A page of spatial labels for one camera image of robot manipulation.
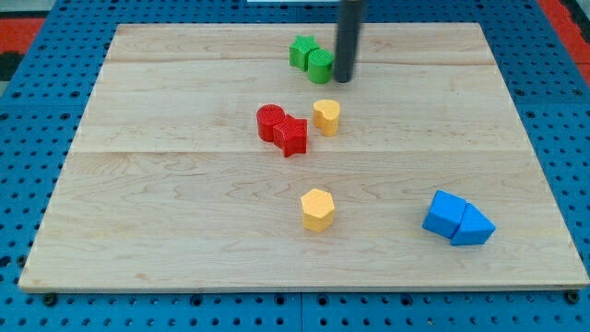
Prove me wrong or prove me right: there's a green cylinder block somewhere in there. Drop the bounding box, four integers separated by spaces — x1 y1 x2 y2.
307 49 334 84

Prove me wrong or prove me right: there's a green star block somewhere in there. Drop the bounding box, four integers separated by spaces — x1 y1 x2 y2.
289 35 319 72

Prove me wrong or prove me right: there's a blue triangular prism block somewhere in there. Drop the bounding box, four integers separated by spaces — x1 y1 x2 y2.
450 203 496 246

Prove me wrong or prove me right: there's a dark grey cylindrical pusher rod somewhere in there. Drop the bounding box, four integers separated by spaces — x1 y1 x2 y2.
333 0 365 83

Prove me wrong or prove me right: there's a red star block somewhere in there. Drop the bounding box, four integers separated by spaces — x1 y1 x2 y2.
273 114 308 158

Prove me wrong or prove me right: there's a blue cube block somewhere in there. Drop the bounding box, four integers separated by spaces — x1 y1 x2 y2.
422 190 467 239

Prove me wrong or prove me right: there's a yellow heart block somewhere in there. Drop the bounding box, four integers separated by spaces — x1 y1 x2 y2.
313 100 341 136

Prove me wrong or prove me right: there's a yellow hexagon block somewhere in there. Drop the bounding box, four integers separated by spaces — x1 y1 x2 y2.
301 188 336 232

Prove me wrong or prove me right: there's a light wooden board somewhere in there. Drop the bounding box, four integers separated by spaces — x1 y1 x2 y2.
18 23 589 293

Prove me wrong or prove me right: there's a red cylinder block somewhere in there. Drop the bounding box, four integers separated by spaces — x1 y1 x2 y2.
256 103 286 142

